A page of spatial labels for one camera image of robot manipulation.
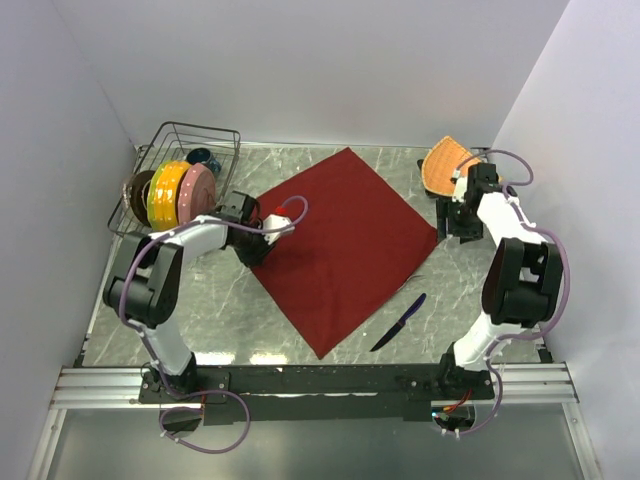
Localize black wire dish rack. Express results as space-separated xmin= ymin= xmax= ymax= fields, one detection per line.
xmin=107 ymin=121 xmax=241 ymax=236

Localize orange woven fan basket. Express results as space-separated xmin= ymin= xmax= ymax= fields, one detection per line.
xmin=420 ymin=136 xmax=482 ymax=197

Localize yellow green plate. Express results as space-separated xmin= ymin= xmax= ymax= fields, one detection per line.
xmin=147 ymin=160 xmax=190 ymax=231

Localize blue handled knife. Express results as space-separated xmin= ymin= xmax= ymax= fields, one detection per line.
xmin=370 ymin=293 xmax=427 ymax=352

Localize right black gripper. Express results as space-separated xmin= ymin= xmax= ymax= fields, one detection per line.
xmin=434 ymin=197 xmax=483 ymax=244

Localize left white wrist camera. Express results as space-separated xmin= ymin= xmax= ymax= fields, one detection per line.
xmin=262 ymin=206 xmax=295 ymax=246

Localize dark brown plate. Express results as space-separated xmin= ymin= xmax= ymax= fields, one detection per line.
xmin=121 ymin=170 xmax=155 ymax=227

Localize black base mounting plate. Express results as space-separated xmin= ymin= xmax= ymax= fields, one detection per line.
xmin=138 ymin=364 xmax=494 ymax=426

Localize dark teal mug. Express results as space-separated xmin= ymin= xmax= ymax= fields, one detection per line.
xmin=185 ymin=147 xmax=222 ymax=176

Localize pink dotted plate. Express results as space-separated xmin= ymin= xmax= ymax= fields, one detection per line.
xmin=176 ymin=163 xmax=216 ymax=225

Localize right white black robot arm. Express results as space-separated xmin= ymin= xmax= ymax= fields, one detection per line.
xmin=437 ymin=163 xmax=564 ymax=399

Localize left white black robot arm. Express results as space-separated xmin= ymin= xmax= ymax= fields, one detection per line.
xmin=103 ymin=191 xmax=274 ymax=402

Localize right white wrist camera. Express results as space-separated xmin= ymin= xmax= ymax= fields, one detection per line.
xmin=451 ymin=169 xmax=468 ymax=203

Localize dark red cloth napkin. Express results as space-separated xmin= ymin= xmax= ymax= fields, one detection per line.
xmin=253 ymin=148 xmax=438 ymax=358

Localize aluminium extrusion rail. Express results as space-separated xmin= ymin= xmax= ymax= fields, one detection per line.
xmin=50 ymin=363 xmax=579 ymax=410

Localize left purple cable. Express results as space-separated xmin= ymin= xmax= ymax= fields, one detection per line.
xmin=117 ymin=195 xmax=310 ymax=455

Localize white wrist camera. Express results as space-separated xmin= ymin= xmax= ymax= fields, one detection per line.
xmin=262 ymin=206 xmax=295 ymax=246
xmin=451 ymin=169 xmax=468 ymax=203

